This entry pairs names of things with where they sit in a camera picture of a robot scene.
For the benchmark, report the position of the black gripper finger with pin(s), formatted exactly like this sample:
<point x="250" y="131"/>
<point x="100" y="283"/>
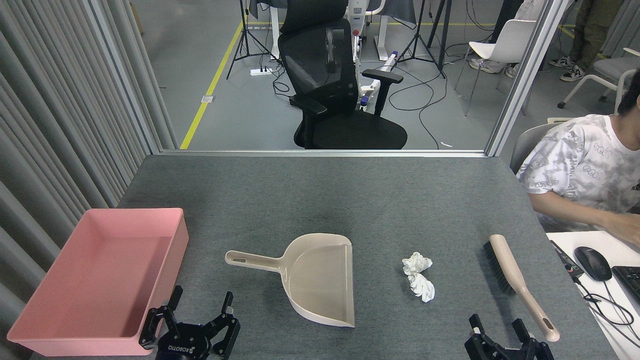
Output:
<point x="482" y="350"/>
<point x="537" y="352"/>

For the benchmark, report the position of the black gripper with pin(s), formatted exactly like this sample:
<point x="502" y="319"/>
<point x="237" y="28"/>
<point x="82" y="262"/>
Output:
<point x="187" y="345"/>

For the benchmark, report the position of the white tissue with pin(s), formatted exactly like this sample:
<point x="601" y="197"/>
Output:
<point x="422" y="289"/>
<point x="416" y="262"/>

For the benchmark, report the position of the beige hand brush black bristles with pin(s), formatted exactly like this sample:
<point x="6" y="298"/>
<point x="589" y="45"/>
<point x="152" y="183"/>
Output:
<point x="505" y="255"/>

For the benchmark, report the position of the beige plastic dustpan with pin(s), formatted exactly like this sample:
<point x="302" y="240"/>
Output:
<point x="315" y="280"/>

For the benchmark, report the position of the person's forearm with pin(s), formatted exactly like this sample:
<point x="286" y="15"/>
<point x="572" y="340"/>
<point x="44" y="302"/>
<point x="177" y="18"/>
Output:
<point x="590" y="217"/>

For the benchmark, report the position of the pink plastic bin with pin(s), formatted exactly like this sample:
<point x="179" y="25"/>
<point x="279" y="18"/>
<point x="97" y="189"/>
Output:
<point x="100" y="280"/>

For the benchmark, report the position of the white desk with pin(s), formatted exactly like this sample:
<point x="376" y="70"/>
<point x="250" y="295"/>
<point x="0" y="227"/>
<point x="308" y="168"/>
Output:
<point x="625" y="330"/>

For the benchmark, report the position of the small black flat device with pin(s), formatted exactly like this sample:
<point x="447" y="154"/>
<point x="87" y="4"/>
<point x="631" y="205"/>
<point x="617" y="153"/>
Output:
<point x="565" y="257"/>

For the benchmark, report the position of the black computer mouse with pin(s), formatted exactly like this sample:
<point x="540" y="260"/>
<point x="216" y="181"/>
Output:
<point x="592" y="263"/>

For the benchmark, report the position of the black keyboard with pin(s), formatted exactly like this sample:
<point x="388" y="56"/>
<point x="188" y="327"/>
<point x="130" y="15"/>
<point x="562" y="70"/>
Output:
<point x="630" y="282"/>

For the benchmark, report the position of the person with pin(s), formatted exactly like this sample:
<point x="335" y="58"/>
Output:
<point x="580" y="160"/>
<point x="592" y="30"/>
<point x="482" y="65"/>

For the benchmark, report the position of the grey chair backrest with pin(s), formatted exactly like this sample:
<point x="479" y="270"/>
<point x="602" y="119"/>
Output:
<point x="525" y="145"/>

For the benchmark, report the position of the metal floor outlet plate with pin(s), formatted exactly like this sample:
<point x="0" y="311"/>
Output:
<point x="207" y="99"/>

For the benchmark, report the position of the grey pleated curtain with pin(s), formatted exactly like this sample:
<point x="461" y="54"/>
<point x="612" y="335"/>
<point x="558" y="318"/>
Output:
<point x="50" y="125"/>

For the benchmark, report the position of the white power strip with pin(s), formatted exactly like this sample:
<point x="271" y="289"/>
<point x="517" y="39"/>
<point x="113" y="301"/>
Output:
<point x="261" y="71"/>

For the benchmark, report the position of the black mesh office chair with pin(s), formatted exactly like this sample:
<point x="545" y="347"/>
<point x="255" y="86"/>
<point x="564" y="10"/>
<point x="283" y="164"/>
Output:
<point x="320" y="75"/>

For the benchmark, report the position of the white blue wheeled device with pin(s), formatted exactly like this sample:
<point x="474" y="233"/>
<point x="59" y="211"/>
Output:
<point x="389" y="62"/>

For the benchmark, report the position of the black tripod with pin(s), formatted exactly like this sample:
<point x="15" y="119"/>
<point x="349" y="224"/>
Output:
<point x="244" y="30"/>
<point x="419" y="30"/>

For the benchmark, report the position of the white plastic chair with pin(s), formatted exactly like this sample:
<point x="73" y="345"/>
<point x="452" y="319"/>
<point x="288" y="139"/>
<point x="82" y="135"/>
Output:
<point x="510" y="40"/>

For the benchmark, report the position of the silver table edge rail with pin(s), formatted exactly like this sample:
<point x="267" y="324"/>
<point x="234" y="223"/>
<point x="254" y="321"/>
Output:
<point x="325" y="153"/>

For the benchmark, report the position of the grey chair white frame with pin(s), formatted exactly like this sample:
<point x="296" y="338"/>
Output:
<point x="615" y="67"/>

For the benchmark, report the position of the white desk frame dark cover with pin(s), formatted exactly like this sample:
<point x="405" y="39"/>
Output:
<point x="383" y="35"/>

